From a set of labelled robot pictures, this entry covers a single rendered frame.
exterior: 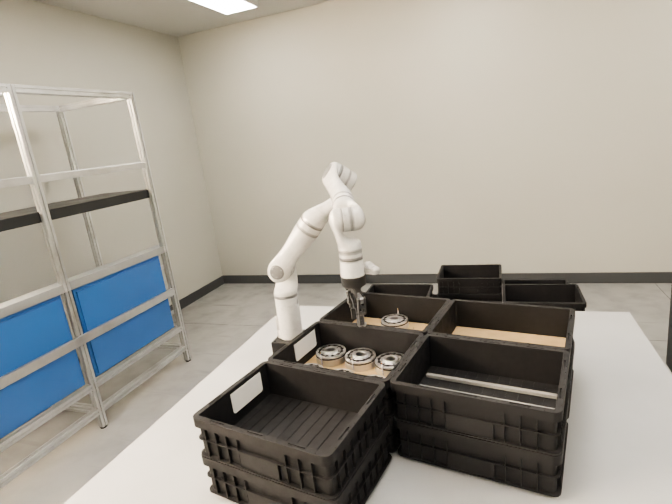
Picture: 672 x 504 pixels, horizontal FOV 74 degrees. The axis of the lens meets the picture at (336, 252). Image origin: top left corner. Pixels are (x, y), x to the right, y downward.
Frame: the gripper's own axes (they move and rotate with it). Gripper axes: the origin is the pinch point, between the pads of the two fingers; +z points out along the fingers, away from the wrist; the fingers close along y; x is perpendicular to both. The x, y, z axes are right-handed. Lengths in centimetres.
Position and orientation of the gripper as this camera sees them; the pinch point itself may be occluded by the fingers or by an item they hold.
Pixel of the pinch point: (357, 318)
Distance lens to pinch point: 140.3
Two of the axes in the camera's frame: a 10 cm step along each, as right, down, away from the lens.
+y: 2.6, 2.1, -9.4
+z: 1.1, 9.6, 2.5
